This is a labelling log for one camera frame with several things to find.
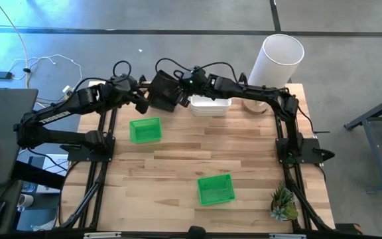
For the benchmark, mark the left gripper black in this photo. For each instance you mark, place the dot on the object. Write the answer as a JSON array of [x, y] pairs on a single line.
[[139, 101]]

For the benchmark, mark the white label strip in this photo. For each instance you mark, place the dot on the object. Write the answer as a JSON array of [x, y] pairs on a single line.
[[102, 235], [287, 236]]

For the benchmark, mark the white mug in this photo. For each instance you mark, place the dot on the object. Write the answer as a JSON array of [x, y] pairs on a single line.
[[25, 200]]

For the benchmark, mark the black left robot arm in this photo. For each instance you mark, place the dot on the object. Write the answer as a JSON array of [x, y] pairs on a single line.
[[55, 117]]

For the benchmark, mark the white cylinder lamp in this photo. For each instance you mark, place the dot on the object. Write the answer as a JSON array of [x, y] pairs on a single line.
[[270, 69]]

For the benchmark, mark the black side desk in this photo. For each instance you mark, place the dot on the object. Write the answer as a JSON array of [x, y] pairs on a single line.
[[10, 196]]

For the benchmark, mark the gray metal table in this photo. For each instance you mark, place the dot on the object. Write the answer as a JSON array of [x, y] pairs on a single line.
[[376, 132]]

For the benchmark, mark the white printed booklet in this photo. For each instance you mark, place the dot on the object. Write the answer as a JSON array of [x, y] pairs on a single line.
[[53, 166]]

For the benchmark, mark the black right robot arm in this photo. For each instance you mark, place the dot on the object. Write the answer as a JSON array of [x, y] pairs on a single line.
[[260, 91]]

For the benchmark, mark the black aluminium table frame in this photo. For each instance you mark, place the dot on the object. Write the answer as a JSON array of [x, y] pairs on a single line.
[[86, 192]]

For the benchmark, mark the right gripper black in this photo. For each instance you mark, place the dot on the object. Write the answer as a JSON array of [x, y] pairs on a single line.
[[193, 79]]

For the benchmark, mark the white power adapter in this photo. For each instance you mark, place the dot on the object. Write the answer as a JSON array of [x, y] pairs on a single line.
[[66, 89]]

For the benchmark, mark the black table-level camera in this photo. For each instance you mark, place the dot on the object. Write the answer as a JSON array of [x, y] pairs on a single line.
[[196, 232]]

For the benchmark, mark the small succulent plant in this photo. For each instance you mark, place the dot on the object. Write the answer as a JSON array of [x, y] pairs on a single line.
[[282, 202]]

